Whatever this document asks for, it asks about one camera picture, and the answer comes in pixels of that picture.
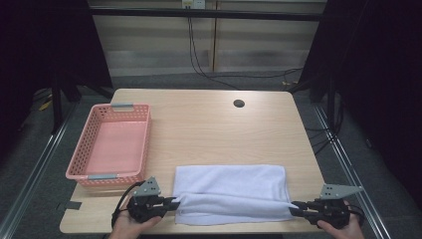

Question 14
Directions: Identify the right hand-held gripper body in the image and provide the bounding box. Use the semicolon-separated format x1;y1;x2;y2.
300;182;365;231

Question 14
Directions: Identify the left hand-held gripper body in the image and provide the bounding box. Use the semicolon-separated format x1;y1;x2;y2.
126;175;167;224

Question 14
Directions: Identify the white towel with blue print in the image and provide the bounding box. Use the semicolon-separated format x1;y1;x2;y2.
171;164;301;227

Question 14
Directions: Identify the pink perforated plastic basket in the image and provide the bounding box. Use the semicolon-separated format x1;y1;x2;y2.
65;103;153;187

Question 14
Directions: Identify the person's left hand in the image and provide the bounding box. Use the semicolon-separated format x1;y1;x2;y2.
109;208;164;239

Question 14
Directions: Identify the person's right hand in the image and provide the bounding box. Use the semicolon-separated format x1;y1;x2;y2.
316;200;366;239

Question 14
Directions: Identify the black metal stand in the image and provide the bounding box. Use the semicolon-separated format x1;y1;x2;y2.
50;75;65;135

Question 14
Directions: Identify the dark curtain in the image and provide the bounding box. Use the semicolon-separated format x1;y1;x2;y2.
287;0;422;213
0;0;114;160

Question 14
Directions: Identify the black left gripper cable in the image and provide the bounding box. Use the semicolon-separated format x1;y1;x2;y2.
110;180;146;231

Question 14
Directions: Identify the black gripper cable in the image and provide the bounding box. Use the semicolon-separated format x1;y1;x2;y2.
110;180;146;231
343;202;366;228

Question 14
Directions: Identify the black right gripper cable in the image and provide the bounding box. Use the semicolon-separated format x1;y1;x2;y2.
343;202;366;228

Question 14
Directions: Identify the metal floor rail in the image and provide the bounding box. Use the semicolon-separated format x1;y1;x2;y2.
313;103;394;239
0;99;80;239

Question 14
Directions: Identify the black floor cable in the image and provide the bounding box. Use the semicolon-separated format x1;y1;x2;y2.
304;92;344;157

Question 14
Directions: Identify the black hanging wall cable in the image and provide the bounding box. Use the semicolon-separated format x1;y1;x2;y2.
186;16;304;92

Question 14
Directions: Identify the black horizontal frame bar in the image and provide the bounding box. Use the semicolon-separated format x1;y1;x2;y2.
89;7;328;23

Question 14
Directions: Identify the white wall power outlet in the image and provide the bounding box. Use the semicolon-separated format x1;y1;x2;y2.
181;0;207;10

